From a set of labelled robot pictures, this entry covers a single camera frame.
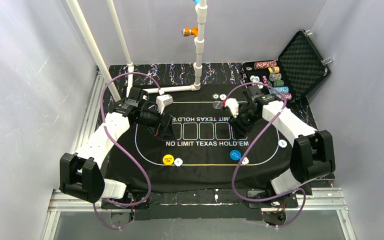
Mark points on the green poker chip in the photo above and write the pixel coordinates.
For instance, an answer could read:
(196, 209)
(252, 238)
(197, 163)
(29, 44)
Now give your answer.
(215, 96)

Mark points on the white light-blue ten chip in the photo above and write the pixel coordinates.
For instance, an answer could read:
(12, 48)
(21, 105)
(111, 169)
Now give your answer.
(282, 143)

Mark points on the white blue poker chip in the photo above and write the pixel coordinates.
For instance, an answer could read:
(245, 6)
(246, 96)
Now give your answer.
(178, 162)
(245, 161)
(223, 97)

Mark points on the blue small blind button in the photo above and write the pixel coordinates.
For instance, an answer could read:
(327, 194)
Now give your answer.
(235, 155)

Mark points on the green and pink chip row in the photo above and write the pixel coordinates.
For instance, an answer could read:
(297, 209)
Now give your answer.
(287, 96)

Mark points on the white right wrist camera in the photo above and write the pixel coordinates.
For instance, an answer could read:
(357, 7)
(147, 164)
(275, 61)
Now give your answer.
(232, 105)

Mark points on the white chips in case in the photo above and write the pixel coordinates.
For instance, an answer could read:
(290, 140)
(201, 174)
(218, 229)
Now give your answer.
(255, 80)

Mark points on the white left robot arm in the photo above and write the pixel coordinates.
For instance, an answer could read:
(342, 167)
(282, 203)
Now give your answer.
(80, 172)

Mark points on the red white chip row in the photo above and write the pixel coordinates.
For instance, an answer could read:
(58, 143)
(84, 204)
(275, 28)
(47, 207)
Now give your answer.
(264, 64)

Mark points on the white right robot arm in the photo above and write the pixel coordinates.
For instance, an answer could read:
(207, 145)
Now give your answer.
(312, 155)

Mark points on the yellow big blind button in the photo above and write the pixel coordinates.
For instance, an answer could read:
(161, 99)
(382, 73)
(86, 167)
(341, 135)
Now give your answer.
(168, 159)

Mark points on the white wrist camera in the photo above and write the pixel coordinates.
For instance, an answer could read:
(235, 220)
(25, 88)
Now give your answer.
(232, 105)
(163, 101)

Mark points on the yellow chip row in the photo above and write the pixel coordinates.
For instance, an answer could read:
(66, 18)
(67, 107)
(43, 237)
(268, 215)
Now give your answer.
(274, 70)

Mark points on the black poker chip case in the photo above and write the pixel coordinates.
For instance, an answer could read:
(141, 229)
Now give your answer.
(300, 64)

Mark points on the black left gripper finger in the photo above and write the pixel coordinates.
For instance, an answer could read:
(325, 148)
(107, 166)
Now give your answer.
(156, 131)
(166, 132)

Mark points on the orange clamp knob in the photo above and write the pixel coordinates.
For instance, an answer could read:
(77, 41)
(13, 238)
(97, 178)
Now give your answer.
(186, 31)

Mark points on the blue chip row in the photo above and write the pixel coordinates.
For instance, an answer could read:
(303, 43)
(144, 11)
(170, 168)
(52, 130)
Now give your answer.
(282, 90)

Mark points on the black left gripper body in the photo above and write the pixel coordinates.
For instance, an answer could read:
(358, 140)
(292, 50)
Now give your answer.
(163, 122)

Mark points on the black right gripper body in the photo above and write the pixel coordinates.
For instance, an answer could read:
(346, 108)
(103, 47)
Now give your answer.
(241, 120)

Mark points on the black poker felt mat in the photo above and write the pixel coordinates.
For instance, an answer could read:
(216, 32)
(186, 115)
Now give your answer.
(203, 140)

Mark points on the dark green chip row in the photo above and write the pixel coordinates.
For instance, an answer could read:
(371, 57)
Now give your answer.
(276, 80)

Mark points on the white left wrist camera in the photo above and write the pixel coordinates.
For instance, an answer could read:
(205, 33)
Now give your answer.
(163, 101)

